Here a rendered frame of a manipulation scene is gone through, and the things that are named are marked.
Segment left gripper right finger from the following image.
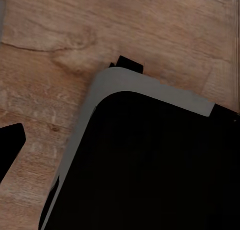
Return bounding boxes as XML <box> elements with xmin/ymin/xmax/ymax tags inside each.
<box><xmin>224</xmin><ymin>122</ymin><xmax>240</xmax><ymax>163</ymax></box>

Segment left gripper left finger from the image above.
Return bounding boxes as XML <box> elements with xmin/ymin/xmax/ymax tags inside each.
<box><xmin>0</xmin><ymin>123</ymin><xmax>26</xmax><ymax>183</ymax></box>

